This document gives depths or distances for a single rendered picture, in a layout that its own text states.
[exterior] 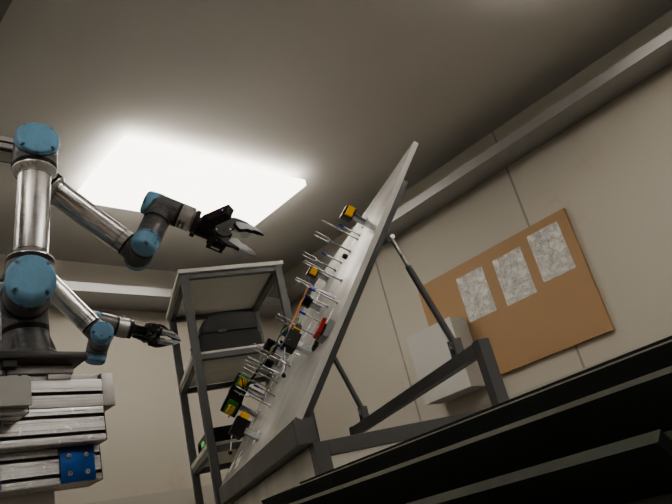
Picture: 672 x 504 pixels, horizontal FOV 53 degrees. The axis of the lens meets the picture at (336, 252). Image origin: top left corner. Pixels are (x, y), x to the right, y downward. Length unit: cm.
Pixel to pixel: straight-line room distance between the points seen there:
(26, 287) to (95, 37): 153
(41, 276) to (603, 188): 304
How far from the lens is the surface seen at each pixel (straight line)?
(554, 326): 404
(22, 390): 173
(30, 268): 184
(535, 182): 423
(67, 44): 314
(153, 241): 198
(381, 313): 485
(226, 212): 197
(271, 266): 329
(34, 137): 204
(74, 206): 213
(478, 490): 27
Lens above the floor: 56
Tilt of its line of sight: 23 degrees up
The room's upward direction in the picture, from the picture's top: 15 degrees counter-clockwise
